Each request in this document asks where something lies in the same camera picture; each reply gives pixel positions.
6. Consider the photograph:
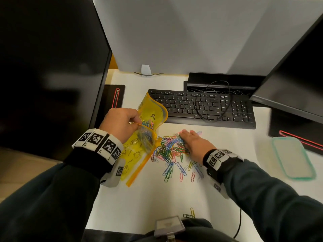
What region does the person's left hand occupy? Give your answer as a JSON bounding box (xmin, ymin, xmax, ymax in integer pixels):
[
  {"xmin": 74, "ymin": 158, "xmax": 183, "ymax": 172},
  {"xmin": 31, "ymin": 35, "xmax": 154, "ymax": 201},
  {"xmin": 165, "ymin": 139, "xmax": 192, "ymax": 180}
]
[{"xmin": 99, "ymin": 108, "xmax": 142, "ymax": 144}]

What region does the person's right hand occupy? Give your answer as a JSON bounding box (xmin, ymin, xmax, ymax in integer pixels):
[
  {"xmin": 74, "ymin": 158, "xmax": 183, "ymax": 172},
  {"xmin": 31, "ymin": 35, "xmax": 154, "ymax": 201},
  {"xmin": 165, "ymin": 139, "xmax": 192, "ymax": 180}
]
[{"xmin": 178, "ymin": 129, "xmax": 217, "ymax": 164}]

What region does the pile of colourful paper clips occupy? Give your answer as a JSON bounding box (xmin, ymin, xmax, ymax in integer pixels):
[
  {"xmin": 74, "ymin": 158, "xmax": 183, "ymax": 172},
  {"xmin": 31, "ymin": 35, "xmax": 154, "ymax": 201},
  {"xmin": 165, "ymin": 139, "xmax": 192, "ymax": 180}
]
[{"xmin": 150, "ymin": 131, "xmax": 205, "ymax": 183}]

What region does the clear container with green-rimmed lid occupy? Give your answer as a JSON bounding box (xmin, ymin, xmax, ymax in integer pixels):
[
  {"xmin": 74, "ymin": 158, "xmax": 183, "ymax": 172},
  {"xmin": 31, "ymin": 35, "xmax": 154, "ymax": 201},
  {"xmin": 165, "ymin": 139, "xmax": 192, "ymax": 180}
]
[{"xmin": 272, "ymin": 136, "xmax": 317, "ymax": 180}]

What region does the person's right forearm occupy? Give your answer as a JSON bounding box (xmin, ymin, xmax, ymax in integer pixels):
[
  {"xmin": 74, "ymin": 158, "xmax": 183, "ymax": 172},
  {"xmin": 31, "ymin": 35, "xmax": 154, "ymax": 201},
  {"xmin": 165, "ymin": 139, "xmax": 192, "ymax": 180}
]
[{"xmin": 203, "ymin": 150, "xmax": 323, "ymax": 242}]

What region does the person's left forearm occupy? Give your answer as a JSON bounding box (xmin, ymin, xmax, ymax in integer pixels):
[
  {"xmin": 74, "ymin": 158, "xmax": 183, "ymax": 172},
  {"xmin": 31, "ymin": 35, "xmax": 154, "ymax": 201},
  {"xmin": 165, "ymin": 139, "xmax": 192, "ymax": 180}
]
[{"xmin": 0, "ymin": 147, "xmax": 114, "ymax": 242}]

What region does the brown cardboard box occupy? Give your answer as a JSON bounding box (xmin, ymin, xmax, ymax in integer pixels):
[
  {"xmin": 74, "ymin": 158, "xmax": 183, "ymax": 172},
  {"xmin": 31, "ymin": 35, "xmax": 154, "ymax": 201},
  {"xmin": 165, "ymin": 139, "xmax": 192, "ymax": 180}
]
[{"xmin": 0, "ymin": 146, "xmax": 62, "ymax": 202}]

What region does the right wrist marker band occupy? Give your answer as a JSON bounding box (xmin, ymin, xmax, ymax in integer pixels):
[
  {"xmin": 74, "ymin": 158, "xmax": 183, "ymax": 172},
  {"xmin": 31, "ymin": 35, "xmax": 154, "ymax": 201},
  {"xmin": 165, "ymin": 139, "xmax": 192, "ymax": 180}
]
[{"xmin": 206, "ymin": 148, "xmax": 244, "ymax": 171}]

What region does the wrist marker band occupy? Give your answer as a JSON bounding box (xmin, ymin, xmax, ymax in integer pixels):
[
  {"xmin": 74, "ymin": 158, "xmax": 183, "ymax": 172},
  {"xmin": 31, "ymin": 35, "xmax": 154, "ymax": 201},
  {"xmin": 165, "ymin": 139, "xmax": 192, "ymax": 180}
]
[
  {"xmin": 206, "ymin": 148, "xmax": 244, "ymax": 171},
  {"xmin": 72, "ymin": 128, "xmax": 124, "ymax": 166}
]

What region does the black monitor base red stripe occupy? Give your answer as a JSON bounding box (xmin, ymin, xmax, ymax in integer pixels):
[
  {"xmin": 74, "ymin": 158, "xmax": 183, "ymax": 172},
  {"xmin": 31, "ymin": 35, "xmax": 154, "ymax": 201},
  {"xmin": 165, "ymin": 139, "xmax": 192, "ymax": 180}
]
[
  {"xmin": 268, "ymin": 108, "xmax": 323, "ymax": 156},
  {"xmin": 95, "ymin": 84, "xmax": 126, "ymax": 129}
]

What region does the left wrist marker band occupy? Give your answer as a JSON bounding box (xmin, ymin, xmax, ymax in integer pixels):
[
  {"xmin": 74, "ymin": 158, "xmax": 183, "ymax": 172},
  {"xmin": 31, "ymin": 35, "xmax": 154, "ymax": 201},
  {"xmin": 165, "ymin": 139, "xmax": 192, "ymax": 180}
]
[{"xmin": 72, "ymin": 128, "xmax": 124, "ymax": 166}]

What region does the black keyboard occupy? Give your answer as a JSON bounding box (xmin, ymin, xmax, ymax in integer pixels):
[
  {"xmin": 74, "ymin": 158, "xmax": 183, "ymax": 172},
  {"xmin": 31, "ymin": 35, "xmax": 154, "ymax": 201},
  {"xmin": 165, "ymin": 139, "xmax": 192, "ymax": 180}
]
[{"xmin": 148, "ymin": 89, "xmax": 257, "ymax": 130}]

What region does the white table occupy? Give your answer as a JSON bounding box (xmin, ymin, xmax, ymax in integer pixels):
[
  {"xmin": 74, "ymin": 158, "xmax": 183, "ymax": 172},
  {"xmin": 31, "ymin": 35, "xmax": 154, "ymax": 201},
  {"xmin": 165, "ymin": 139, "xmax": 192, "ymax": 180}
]
[{"xmin": 85, "ymin": 69, "xmax": 323, "ymax": 242}]

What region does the grey name badge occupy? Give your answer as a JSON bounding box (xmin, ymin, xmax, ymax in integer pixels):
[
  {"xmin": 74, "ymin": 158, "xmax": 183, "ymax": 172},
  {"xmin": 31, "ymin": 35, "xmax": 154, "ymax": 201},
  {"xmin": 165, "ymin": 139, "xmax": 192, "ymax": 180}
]
[{"xmin": 154, "ymin": 215, "xmax": 186, "ymax": 240}]

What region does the black monitor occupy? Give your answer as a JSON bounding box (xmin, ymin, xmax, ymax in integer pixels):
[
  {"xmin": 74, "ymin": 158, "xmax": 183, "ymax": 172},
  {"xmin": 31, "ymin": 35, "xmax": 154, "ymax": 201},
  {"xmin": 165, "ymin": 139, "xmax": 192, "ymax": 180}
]
[
  {"xmin": 249, "ymin": 13, "xmax": 323, "ymax": 124},
  {"xmin": 0, "ymin": 0, "xmax": 113, "ymax": 162}
]

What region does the white desk divider panel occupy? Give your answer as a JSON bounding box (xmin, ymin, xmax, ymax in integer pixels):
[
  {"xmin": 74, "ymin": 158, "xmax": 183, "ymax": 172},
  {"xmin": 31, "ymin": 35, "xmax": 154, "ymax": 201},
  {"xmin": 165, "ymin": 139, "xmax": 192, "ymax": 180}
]
[{"xmin": 92, "ymin": 0, "xmax": 323, "ymax": 76}]

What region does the black keyboard cable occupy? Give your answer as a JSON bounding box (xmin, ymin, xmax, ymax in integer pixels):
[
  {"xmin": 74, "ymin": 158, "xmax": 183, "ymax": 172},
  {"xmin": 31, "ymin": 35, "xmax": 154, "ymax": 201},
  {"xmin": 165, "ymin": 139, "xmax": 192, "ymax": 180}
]
[{"xmin": 194, "ymin": 80, "xmax": 249, "ymax": 123}]

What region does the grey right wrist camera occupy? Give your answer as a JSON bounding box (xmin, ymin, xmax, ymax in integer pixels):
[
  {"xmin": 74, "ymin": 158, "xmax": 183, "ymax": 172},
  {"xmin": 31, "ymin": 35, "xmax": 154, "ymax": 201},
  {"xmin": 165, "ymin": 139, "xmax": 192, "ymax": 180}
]
[{"xmin": 207, "ymin": 168, "xmax": 230, "ymax": 199}]

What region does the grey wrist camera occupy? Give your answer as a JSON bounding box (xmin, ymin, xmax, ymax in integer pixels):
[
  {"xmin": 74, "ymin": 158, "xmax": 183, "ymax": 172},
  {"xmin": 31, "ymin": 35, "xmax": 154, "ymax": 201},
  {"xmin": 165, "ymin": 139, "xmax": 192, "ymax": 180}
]
[
  {"xmin": 101, "ymin": 158, "xmax": 126, "ymax": 188},
  {"xmin": 207, "ymin": 168, "xmax": 230, "ymax": 199}
]

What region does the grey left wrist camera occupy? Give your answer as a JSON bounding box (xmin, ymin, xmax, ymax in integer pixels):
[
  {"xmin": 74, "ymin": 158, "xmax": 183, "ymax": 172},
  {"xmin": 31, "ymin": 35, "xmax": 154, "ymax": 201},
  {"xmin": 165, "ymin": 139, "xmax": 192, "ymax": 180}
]
[{"xmin": 101, "ymin": 158, "xmax": 126, "ymax": 188}]

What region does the white divider bracket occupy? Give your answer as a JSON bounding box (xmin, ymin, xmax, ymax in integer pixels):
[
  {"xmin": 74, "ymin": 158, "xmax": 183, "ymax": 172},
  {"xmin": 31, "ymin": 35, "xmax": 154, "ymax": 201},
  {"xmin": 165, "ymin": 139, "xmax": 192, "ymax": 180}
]
[{"xmin": 133, "ymin": 64, "xmax": 164, "ymax": 76}]

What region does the black cable tray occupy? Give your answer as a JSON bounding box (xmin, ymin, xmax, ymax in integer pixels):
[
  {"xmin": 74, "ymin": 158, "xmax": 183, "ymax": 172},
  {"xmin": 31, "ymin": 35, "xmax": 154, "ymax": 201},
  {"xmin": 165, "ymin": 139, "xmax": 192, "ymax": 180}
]
[{"xmin": 183, "ymin": 72, "xmax": 265, "ymax": 95}]

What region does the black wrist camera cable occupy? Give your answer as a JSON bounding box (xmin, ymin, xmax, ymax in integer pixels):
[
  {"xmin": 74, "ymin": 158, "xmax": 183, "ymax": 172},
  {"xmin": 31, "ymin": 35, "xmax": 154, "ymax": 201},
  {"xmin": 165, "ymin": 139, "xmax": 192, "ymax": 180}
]
[{"xmin": 232, "ymin": 208, "xmax": 242, "ymax": 239}]

